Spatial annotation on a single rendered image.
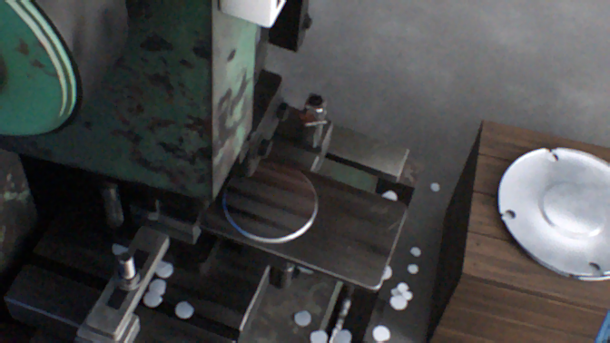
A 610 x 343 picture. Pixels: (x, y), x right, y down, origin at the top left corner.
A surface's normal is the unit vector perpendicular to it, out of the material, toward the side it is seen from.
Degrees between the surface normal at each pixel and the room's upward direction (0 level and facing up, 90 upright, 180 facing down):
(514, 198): 0
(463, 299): 90
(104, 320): 0
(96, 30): 79
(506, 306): 90
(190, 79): 90
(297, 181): 0
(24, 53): 90
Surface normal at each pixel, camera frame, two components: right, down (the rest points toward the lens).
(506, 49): 0.08, -0.57
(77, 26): 0.91, 0.13
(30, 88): -0.34, 0.76
